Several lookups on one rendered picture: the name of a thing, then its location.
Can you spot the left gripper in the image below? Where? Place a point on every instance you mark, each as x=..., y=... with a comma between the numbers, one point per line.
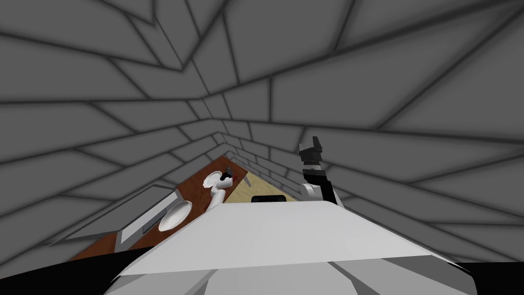
x=226, y=176

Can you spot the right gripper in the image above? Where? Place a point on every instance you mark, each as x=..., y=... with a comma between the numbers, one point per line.
x=309, y=157

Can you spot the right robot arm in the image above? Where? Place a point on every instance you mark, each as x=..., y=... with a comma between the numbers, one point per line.
x=315, y=191

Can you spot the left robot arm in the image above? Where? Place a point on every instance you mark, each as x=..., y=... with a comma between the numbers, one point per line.
x=217, y=198

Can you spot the white plate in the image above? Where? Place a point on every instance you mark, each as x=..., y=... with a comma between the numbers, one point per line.
x=176, y=216

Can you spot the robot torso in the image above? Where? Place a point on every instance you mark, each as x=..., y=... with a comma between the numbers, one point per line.
x=286, y=241

